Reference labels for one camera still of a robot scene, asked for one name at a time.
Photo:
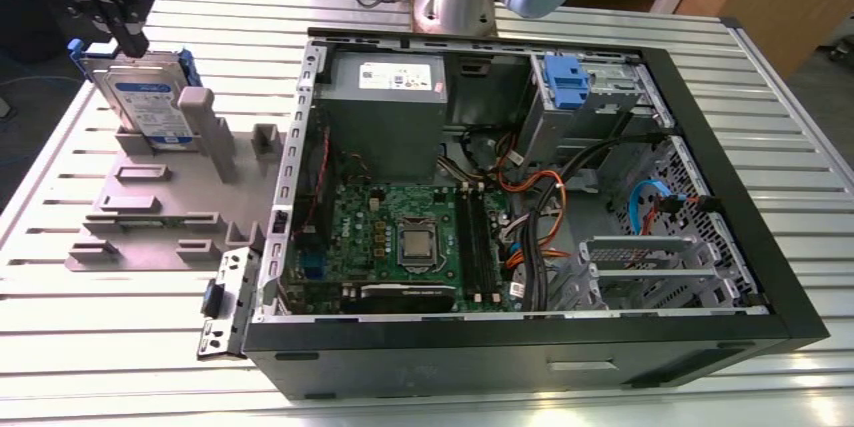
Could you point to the black RAM slot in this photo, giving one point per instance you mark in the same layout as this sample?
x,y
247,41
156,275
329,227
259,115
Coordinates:
x,y
487,247
470,242

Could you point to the blue VGA port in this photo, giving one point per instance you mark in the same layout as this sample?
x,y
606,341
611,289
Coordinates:
x,y
213,297

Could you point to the grey power supply unit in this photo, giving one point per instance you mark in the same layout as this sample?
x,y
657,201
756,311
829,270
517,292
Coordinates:
x,y
381,137

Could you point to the brown wooden cabinet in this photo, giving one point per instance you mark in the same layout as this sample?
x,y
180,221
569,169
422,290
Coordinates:
x,y
788,7

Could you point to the blue drive latch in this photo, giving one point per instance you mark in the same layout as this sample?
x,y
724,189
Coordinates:
x,y
566,82

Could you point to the hard disk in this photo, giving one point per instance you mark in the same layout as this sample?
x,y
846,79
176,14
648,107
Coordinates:
x,y
140,97

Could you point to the green motherboard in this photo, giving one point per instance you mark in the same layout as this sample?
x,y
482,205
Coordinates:
x,y
361,207

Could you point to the metal disk bay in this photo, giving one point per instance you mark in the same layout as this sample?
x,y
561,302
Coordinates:
x,y
641,273

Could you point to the silver CPU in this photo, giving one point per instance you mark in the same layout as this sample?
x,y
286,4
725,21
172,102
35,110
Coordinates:
x,y
418,245

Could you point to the black open PC case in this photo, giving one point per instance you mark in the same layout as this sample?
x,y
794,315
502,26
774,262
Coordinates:
x,y
467,357

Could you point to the black graphics card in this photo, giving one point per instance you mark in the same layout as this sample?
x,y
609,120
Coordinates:
x,y
401,297

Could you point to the grey parts rack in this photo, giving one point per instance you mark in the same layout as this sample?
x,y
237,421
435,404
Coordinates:
x,y
187,187

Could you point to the black CPU socket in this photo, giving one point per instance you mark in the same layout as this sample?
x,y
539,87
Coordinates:
x,y
421,221

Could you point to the metal optical drive cage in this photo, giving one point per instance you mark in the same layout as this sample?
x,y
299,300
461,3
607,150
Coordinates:
x,y
567,127

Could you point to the black chair base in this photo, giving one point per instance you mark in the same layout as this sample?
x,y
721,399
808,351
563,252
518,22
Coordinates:
x,y
841,49

